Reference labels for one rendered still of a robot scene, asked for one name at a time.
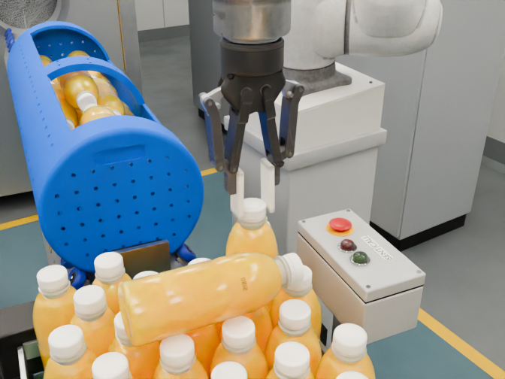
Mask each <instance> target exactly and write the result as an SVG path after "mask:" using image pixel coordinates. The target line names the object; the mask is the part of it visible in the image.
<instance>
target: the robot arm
mask: <svg viewBox="0 0 505 379"><path fill-rule="evenodd" d="M442 18H443V7H442V5H441V3H440V0H213V30H214V32H215V33H216V34H217V35H218V36H221V37H222V39H221V40H220V62H221V78H220V80H219V82H218V87H217V88H216V89H214V90H212V91H211V92H209V93H208V94H206V93H205V92H202V93H200V94H199V95H198V100H199V101H200V103H201V106H202V107H203V109H204V116H205V123H206V131H207V145H208V152H209V160H210V164H211V165H212V166H213V167H214V168H215V169H216V170H217V171H218V172H222V171H224V188H225V191H226V192H227V193H228V194H229V195H230V196H231V211H232V213H233V214H234V215H235V216H236V218H238V219H239V220H242V219H243V182H244V173H243V171H242V170H241V169H240V168H239V163H240V155H241V150H242V145H243V137H244V132H245V127H246V124H247V123H248V120H249V115H250V114H252V113H255V112H258V114H259V121H260V125H261V130H262V137H263V142H264V146H265V154H266V157H267V158H268V159H266V158H261V200H263V201H264V202H265V203H266V209H267V210H268V211H269V212H270V213H273V212H275V204H274V186H276V185H279V183H280V168H282V167H283V166H284V161H283V160H284V159H286V158H288V159H290V158H292V157H293V156H294V153H295V137H296V129H297V121H298V106H299V102H300V100H301V97H303V96H305V95H309V94H311V93H315V92H320V91H323V90H326V89H331V88H335V87H338V86H346V85H350V84H351V83H352V78H351V77H350V76H348V75H345V74H342V73H340V72H339V71H338V70H336V65H335V57H338V56H342V55H354V56H370V57H393V56H406V55H410V54H414V53H418V52H420V51H423V50H425V49H427V48H429V47H430V46H431V45H432V44H433V43H434V42H435V41H436V40H437V38H438V35H439V33H440V27H441V23H442ZM281 91H282V95H283V97H282V104H281V113H280V131H279V138H278V134H277V125H276V120H275V117H276V111H275V106H274V102H275V101H276V99H277V97H278V95H279V94H280V93H281ZM222 97H224V98H225V100H226V101H227V102H228V103H229V104H230V107H229V112H228V113H229V123H228V132H227V137H226V143H225V152H224V150H223V141H222V125H221V118H220V114H219V110H218V109H220V108H221V99H222Z"/></svg>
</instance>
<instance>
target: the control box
mask: <svg viewBox="0 0 505 379"><path fill-rule="evenodd" d="M338 217H341V218H345V219H347V220H349V221H350V222H351V223H352V228H351V229H349V230H347V231H345V232H337V231H335V230H333V229H332V228H330V226H329V225H328V224H329V221H330V220H331V219H334V218H338ZM367 237H368V238H367ZM343 239H351V240H352V241H354V243H355V248H354V249H353V250H344V249H342V248H341V247H340V242H341V241H342V240H343ZM369 239H371V240H372V241H371V242H374V243H368V242H369V241H370V240H369ZM366 240H368V241H366ZM371 245H372V246H376V247H372V246H371ZM380 248H381V249H380ZM375 249H376V250H377V249H379V250H378V251H376V250H375ZM382 250H383V254H382V255H381V253H382ZM357 251H363V252H365V253H366V254H367V256H368V261H367V262H364V263H358V262H355V261H354V260H353V258H352V256H353V254H354V253H355V252H357ZM379 251H381V252H379ZM387 254H388V255H389V256H390V257H389V256H388V255H387ZM297 255H298V256H299V258H300V260H301V262H302V264H303V265H305V266H307V267H308V268H309V269H310V270H311V271H312V281H311V283H312V285H313V287H312V289H313V290H314V292H315V293H316V294H317V296H318V297H319V298H320V299H321V300H322V302H323V303H324V304H325V305H326V307H327V308H328V309H329V310H330V312H331V313H332V314H333V315H334V316H335V317H336V318H337V319H338V321H339V322H340V323H341V324H344V323H351V324H355V325H357V326H360V327H361V328H363V330H364V331H365V332H366V334H367V344H369V343H372V342H375V341H378V340H380V339H383V338H387V337H389V336H392V335H396V334H398V333H401V332H405V331H407V330H410V329H413V328H416V324H417V320H418V315H419V307H420V303H421V298H422V291H423V284H424V283H425V275H426V274H425V273H424V272H423V271H422V270H421V269H420V268H418V267H417V266H416V265H415V264H413V263H412V262H411V261H410V260H409V259H408V258H406V257H405V255H403V254H402V253H401V252H400V251H399V250H397V249H396V248H395V247H394V246H392V245H391V244H390V243H389V242H388V241H387V240H386V239H384V237H382V236H381V235H380V234H379V233H378V232H376V231H375V230H374V229H373V228H371V227H370V226H369V225H368V224H367V223H366V222H365V221H363V219H361V218H360V217H359V216H358V215H357V214H355V213H354V212H353V211H352V210H350V209H346V210H342V211H337V212H334V213H330V214H324V215H321V216H318V217H311V218H308V219H305V220H299V221H298V237H297ZM385 255H386V257H383V256H385ZM388 257H389V259H388Z"/></svg>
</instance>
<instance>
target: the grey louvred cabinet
mask: <svg viewBox="0 0 505 379"><path fill-rule="evenodd" d="M440 3H441V5H442V7H443V18H442V23H441V27H440V33H439V35H438V38H437V40H436V41H435V42H434V43H433V44H432V45H431V46H430V47H429V48H427V49H425V50H423V51H420V52H418V53H414V54H410V55H406V56H393V57H370V56H354V55H342V56H338V57H335V62H337V63H340V64H341V65H344V66H346V67H348V68H351V69H353V70H355V71H358V72H360V73H362V74H365V75H367V76H369V77H372V78H373V79H376V80H378V81H381V82H383V83H385V91H384V98H383V110H382V117H381V124H380V128H382V129H385V130H387V135H386V143H385V144H382V145H379V146H378V151H377V158H376V171H375V177H374V184H373V197H372V204H371V210H370V223H369V226H370V227H371V228H373V229H374V230H375V231H376V232H378V233H379V234H380V235H381V236H382V237H384V239H386V240H387V241H388V242H389V243H390V244H391V245H392V246H394V247H395V248H396V249H397V250H399V251H400V252H401V251H403V250H406V249H408V248H411V247H414V246H416V245H418V244H421V243H423V242H425V241H428V240H431V239H432V238H436V237H437V236H440V235H443V234H445V233H447V232H450V231H452V230H454V229H457V228H460V227H462V226H463V225H464V221H465V218H466V214H467V213H470V211H471V208H472V204H473V197H474V193H475V189H476V182H477V179H478V175H479V168H480V164H481V161H482V154H483V150H484V146H485V140H486V135H487V132H488V125H489V121H490V118H491V111H492V107H493V104H494V97H495V93H496V89H497V82H498V78H499V75H500V68H501V64H502V61H503V54H504V50H505V0H440ZM188 4H189V33H190V47H191V63H192V91H193V104H194V105H195V106H196V107H197V108H198V115H199V117H201V118H202V119H204V120H205V116H204V109H203V107H202V106H201V103H200V101H199V100H198V95H199V94H200V93H202V92H205V93H206V94H208V93H209V92H211V91H212V90H214V89H216V88H217V87H218V82H219V80H220V78H221V62H220V40H221V39H222V37H221V36H218V35H217V34H216V33H215V32H214V30H213V0H188Z"/></svg>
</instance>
